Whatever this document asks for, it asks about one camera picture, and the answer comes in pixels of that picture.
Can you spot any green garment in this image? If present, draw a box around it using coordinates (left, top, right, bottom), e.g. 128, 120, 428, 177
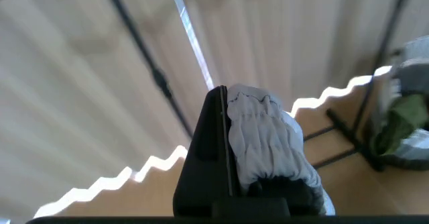
371, 93, 429, 156

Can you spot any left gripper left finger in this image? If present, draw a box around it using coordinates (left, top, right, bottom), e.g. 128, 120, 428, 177
172, 85, 241, 218

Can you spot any white laundry basket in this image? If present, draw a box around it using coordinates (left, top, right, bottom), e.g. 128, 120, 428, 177
365, 36, 429, 171

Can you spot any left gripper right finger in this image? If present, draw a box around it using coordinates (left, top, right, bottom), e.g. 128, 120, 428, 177
247, 176, 323, 217

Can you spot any black clothes rack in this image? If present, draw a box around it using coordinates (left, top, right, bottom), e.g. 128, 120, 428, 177
0, 0, 412, 172

